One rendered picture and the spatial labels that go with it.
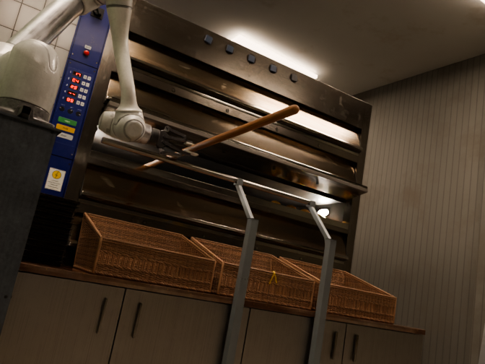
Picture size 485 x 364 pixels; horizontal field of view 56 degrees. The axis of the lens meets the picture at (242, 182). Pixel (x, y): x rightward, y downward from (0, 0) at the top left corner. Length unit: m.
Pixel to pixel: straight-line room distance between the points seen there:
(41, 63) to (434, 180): 4.38
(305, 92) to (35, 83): 2.07
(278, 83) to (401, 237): 2.80
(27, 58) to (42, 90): 0.10
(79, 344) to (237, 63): 1.87
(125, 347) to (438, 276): 3.62
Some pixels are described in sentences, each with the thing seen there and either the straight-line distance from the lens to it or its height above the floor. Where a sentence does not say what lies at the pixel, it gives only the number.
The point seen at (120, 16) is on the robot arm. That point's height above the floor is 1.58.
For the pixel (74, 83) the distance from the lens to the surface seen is 2.56.
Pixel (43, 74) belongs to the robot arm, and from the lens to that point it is 1.56.
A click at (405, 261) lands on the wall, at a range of 5.27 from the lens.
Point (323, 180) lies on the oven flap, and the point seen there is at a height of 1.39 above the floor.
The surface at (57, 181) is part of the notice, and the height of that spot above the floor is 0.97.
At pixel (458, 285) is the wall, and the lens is 4.91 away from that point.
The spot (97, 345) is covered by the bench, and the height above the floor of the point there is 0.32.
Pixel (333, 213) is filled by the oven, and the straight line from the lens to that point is 3.47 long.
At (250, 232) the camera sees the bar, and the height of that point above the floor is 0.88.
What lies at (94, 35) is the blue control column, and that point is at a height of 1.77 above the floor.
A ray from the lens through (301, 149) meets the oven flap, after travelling 3.14.
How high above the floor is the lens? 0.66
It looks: 12 degrees up
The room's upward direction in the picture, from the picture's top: 11 degrees clockwise
